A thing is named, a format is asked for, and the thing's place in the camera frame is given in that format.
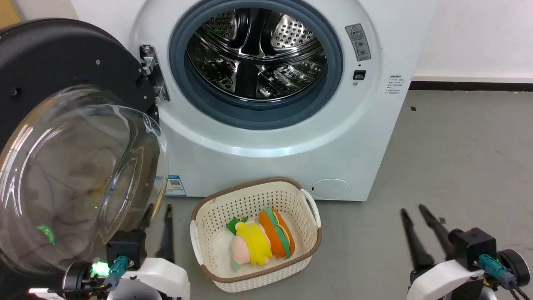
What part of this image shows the blue QR code sticker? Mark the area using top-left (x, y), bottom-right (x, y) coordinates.
top-left (165, 175), bottom-right (187, 197)

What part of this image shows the metal door hinge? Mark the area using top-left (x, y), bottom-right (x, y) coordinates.
top-left (139, 44), bottom-right (170, 103)

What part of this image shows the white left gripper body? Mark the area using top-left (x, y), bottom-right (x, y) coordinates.
top-left (107, 257), bottom-right (191, 300)

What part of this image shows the grey warning sticker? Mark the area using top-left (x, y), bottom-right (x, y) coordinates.
top-left (345, 23), bottom-right (372, 62)

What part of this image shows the cream plastic basket, brown rim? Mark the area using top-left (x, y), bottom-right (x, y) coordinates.
top-left (190, 177), bottom-right (322, 293)

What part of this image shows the dark wall baseboard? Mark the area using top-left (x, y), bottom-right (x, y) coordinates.
top-left (409, 81), bottom-right (533, 92)

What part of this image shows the round drain filter cover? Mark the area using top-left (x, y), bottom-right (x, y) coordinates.
top-left (310, 179), bottom-right (352, 200)

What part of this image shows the black round door, glass bowl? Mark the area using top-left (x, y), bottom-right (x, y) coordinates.
top-left (0, 18), bottom-right (169, 275)

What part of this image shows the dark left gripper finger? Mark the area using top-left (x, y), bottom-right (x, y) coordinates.
top-left (139, 203), bottom-right (154, 232)
top-left (156, 204), bottom-right (175, 264)

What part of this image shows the hot dog plush toy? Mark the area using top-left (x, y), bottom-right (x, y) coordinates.
top-left (259, 207), bottom-right (296, 259)

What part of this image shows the white front-load washing machine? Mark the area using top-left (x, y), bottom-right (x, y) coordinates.
top-left (71, 0), bottom-right (438, 202)

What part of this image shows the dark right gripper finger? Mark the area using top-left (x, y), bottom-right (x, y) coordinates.
top-left (400, 208), bottom-right (435, 284)
top-left (418, 204), bottom-right (455, 261)

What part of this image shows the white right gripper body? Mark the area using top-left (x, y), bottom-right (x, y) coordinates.
top-left (407, 257), bottom-right (499, 300)

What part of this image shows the right teal connector cable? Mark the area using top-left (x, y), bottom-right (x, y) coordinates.
top-left (478, 254), bottom-right (533, 300)

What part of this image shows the stainless steel perforated drum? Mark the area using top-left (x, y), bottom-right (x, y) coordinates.
top-left (186, 7), bottom-right (328, 101)

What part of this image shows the yellow and pink plush doll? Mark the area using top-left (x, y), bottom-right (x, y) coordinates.
top-left (226, 216), bottom-right (273, 270)

